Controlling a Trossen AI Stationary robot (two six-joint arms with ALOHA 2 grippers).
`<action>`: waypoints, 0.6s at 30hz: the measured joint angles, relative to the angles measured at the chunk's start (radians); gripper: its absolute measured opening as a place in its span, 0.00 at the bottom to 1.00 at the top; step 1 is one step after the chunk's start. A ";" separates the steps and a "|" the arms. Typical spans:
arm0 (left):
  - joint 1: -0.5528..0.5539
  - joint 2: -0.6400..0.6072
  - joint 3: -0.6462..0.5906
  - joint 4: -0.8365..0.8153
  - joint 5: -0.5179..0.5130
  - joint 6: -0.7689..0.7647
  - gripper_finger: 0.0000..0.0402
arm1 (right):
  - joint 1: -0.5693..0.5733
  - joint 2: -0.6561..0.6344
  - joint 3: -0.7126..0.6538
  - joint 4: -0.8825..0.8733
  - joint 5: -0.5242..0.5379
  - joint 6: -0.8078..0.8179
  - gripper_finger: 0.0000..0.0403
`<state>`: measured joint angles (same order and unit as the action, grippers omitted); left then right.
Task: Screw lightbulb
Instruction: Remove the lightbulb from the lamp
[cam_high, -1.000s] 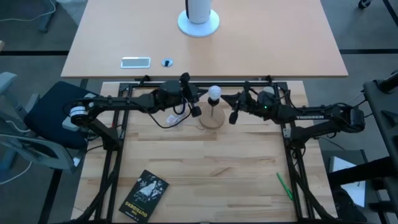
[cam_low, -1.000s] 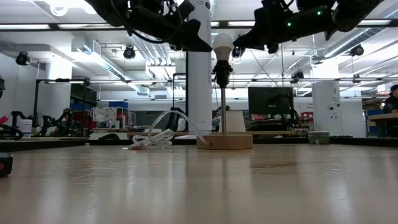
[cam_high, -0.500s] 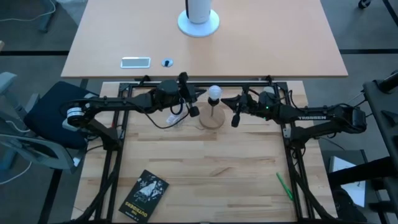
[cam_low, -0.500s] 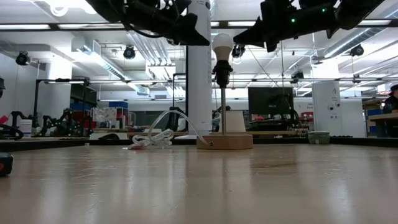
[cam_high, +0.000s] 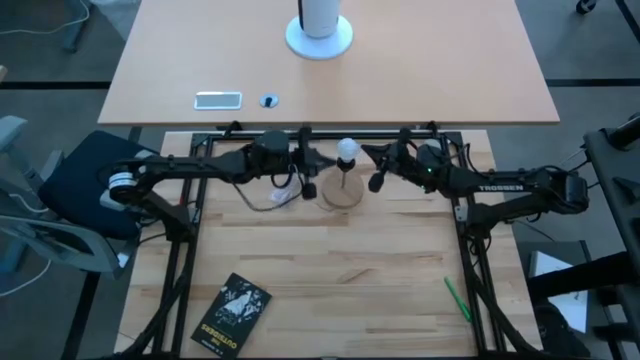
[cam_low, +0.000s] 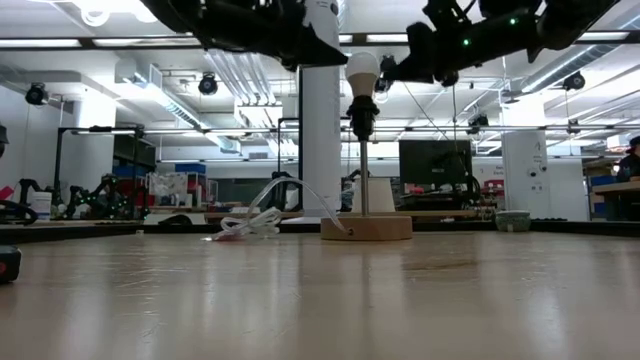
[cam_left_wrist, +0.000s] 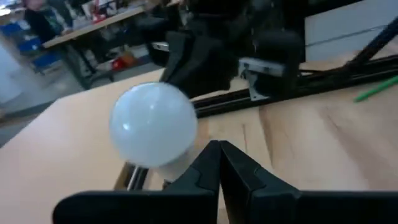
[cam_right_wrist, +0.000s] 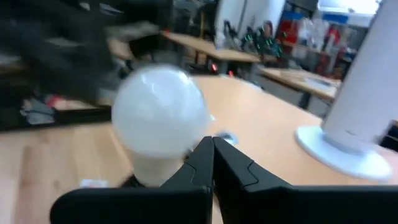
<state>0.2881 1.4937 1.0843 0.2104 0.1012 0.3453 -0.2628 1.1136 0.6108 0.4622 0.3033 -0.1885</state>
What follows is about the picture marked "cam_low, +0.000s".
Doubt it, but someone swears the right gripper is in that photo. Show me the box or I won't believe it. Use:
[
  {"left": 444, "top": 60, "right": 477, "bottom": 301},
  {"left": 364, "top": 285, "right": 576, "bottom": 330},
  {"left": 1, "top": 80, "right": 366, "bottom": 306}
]
[{"left": 397, "top": 0, "right": 544, "bottom": 89}]

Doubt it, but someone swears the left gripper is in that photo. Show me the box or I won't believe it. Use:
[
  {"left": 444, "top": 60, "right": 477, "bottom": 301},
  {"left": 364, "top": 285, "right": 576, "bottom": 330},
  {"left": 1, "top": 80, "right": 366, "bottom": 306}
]
[{"left": 199, "top": 0, "right": 349, "bottom": 73}]

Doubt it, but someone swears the white frosted lightbulb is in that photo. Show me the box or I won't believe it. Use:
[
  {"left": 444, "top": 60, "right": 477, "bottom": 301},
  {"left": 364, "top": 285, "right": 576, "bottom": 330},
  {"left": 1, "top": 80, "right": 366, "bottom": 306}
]
[{"left": 345, "top": 51, "right": 382, "bottom": 99}]

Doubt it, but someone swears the wooden base lamp stand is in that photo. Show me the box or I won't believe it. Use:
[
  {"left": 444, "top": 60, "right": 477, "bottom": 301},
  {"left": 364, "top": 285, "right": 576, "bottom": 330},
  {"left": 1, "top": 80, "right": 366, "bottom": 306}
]
[{"left": 320, "top": 94, "right": 414, "bottom": 242}]

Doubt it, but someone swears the black monitor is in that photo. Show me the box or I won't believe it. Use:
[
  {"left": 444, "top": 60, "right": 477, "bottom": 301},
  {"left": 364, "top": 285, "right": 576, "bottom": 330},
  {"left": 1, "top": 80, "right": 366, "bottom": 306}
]
[{"left": 398, "top": 139, "right": 474, "bottom": 186}]

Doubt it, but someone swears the white lampshade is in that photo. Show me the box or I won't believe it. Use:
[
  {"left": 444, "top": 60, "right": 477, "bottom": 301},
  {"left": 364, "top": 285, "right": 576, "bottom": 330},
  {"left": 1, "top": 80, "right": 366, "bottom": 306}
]
[{"left": 352, "top": 177, "right": 396, "bottom": 214}]

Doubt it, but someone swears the white square column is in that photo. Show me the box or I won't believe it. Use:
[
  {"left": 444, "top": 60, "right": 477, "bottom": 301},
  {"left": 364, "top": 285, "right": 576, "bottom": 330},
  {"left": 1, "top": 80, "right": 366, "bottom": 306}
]
[{"left": 501, "top": 129, "right": 550, "bottom": 221}]

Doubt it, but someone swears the pale green ceramic bowl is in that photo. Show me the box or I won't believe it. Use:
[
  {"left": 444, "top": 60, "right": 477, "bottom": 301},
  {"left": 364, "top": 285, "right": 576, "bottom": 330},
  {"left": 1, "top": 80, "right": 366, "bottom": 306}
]
[{"left": 494, "top": 209, "right": 532, "bottom": 233}]

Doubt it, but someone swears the wooden workbench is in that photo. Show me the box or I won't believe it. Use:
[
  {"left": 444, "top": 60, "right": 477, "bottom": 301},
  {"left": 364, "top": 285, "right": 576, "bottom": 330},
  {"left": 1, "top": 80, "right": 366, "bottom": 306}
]
[{"left": 592, "top": 180, "right": 640, "bottom": 221}]

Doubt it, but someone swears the person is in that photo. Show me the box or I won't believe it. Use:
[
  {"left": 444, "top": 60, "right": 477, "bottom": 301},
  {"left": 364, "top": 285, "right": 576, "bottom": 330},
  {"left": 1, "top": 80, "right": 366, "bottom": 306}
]
[{"left": 617, "top": 135, "right": 640, "bottom": 184}]

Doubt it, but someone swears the overhead strip light bar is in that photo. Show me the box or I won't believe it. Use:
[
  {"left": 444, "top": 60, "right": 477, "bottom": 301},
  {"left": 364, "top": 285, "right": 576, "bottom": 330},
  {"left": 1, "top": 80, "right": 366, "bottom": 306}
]
[{"left": 0, "top": 30, "right": 632, "bottom": 50}]

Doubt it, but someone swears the white plastic container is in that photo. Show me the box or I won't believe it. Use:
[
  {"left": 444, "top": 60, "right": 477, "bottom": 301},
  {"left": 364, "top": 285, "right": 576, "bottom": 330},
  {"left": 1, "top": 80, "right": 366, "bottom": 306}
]
[{"left": 29, "top": 191, "right": 53, "bottom": 222}]

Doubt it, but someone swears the black and red device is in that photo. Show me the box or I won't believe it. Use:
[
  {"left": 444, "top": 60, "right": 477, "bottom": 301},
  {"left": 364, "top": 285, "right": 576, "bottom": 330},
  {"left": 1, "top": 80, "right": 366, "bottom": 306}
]
[{"left": 0, "top": 244, "right": 23, "bottom": 285}]

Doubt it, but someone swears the black ceiling camera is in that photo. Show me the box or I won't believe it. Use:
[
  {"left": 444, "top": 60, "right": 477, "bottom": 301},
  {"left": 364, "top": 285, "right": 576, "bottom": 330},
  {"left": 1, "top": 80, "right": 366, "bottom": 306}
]
[
  {"left": 24, "top": 82, "right": 50, "bottom": 107},
  {"left": 197, "top": 72, "right": 220, "bottom": 97},
  {"left": 378, "top": 54, "right": 399, "bottom": 95},
  {"left": 562, "top": 70, "right": 587, "bottom": 92},
  {"left": 468, "top": 113, "right": 490, "bottom": 135}
]

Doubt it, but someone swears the clear lamp power cable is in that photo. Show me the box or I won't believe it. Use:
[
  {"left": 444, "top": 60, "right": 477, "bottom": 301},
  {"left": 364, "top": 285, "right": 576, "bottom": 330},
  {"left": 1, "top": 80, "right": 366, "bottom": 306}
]
[{"left": 202, "top": 176, "right": 349, "bottom": 243}]

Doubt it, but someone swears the black background rig frame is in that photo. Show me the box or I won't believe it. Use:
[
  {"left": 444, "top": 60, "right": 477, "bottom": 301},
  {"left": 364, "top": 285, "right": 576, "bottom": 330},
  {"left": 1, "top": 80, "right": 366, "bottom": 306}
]
[{"left": 53, "top": 125, "right": 146, "bottom": 221}]

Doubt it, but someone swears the black cable loop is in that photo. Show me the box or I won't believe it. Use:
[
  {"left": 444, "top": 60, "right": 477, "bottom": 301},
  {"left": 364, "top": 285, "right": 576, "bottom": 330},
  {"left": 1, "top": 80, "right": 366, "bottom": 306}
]
[{"left": 0, "top": 199, "right": 39, "bottom": 226}]

